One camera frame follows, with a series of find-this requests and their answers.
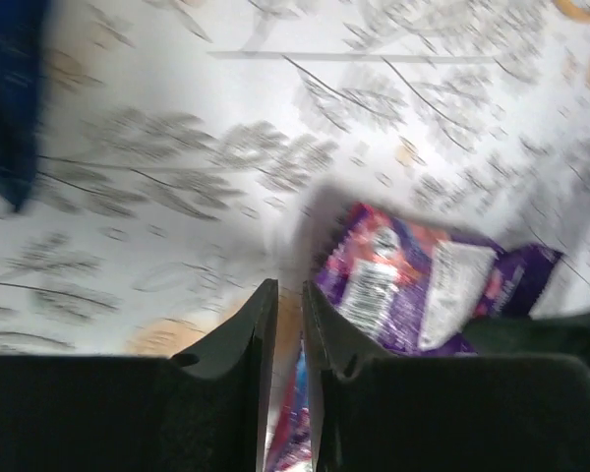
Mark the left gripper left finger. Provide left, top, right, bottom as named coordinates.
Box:
left=0, top=279, right=278, bottom=471

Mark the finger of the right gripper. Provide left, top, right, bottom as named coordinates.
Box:
left=462, top=312, right=590, bottom=366

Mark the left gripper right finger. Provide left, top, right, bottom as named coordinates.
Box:
left=302, top=282, right=590, bottom=471

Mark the purple candy packet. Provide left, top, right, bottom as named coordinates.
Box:
left=265, top=203, right=563, bottom=471

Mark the blue Doritos chip bag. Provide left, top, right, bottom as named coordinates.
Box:
left=0, top=0, right=52, bottom=212

